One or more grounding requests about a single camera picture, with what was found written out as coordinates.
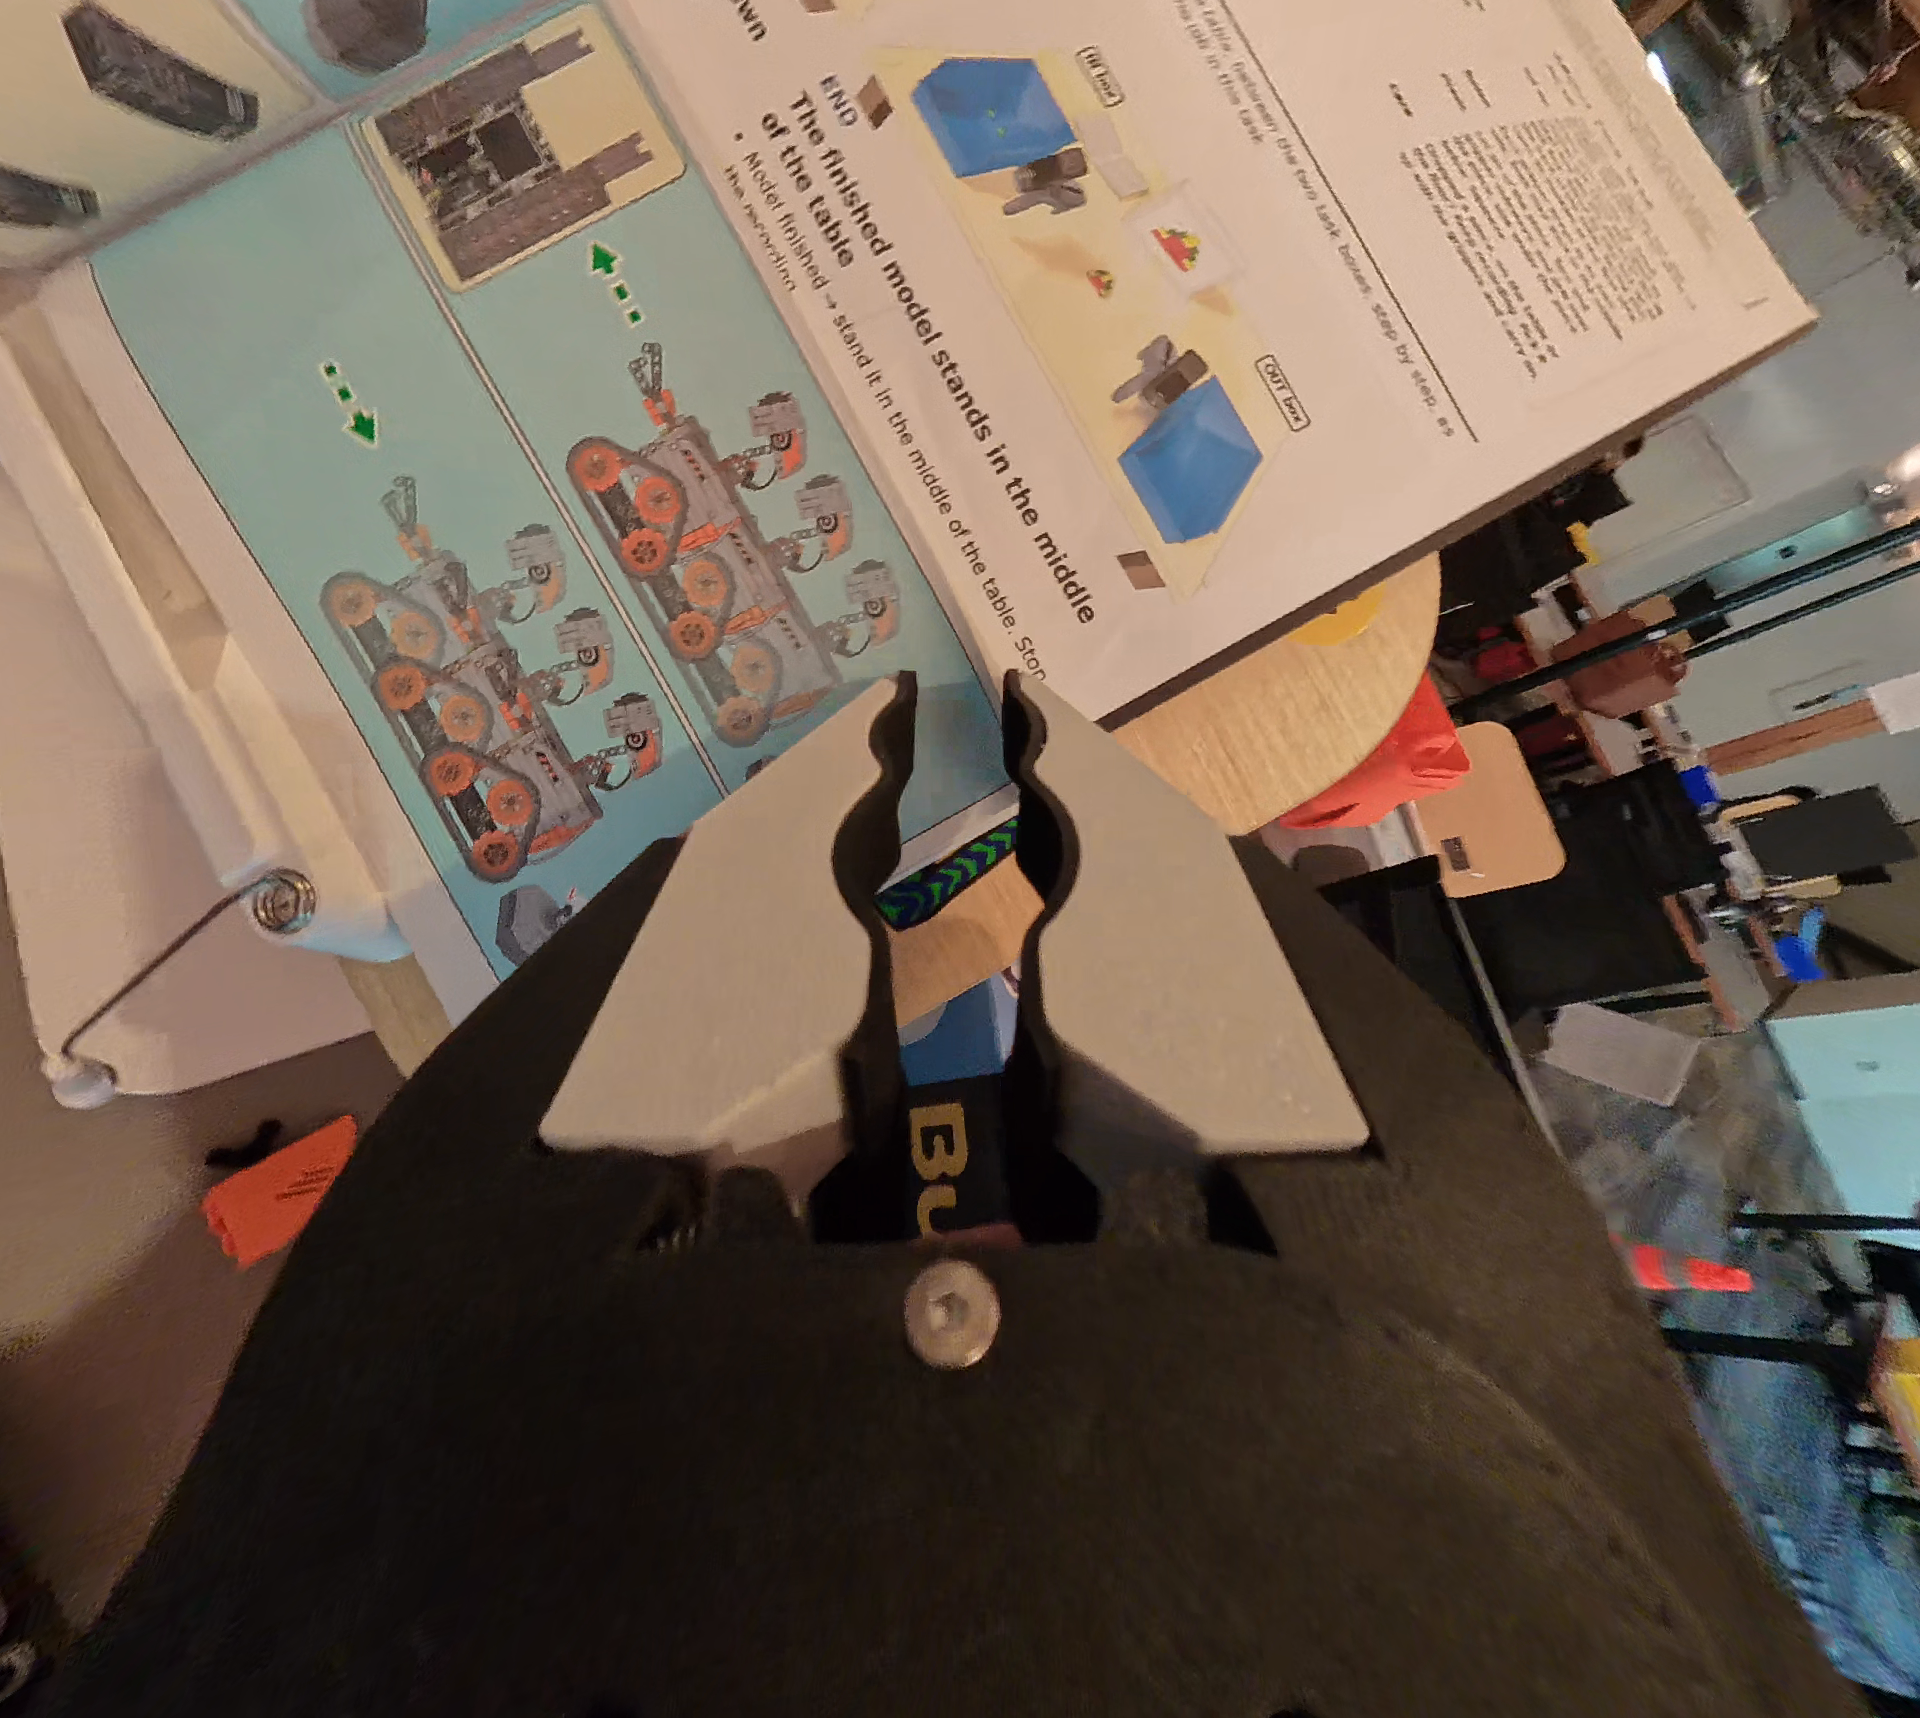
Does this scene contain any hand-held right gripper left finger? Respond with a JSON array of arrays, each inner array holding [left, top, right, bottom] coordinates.
[[539, 674, 920, 1202]]

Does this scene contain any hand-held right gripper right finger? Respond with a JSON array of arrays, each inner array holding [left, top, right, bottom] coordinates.
[[999, 674, 1373, 1193]]

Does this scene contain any building instruction booklet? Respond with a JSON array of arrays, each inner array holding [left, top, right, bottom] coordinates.
[[0, 0, 1027, 986]]

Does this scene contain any blue robot kit box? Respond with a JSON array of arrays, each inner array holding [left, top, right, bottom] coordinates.
[[899, 975, 1026, 1245]]

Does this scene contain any green blue chevron sticker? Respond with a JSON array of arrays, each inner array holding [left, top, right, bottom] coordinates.
[[877, 818, 1027, 932]]

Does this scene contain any wooden backboard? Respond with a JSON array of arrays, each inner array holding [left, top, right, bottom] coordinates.
[[336, 555, 1444, 1075]]

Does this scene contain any orange plastic object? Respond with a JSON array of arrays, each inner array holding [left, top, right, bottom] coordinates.
[[1277, 681, 1470, 834]]

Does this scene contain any small wooden board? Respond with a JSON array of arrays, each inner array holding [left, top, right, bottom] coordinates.
[[1408, 719, 1569, 902]]

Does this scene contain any orange toy cone part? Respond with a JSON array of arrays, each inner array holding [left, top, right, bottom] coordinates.
[[200, 1115, 363, 1270]]

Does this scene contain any orange traffic cone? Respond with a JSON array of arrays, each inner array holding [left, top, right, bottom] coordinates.
[[1614, 1231, 1758, 1296]]

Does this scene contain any white book stand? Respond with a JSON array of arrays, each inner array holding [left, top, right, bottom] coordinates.
[[0, 269, 413, 1113]]

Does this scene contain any white printed task sheet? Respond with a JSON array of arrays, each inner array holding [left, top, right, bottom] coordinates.
[[512, 0, 1819, 724]]

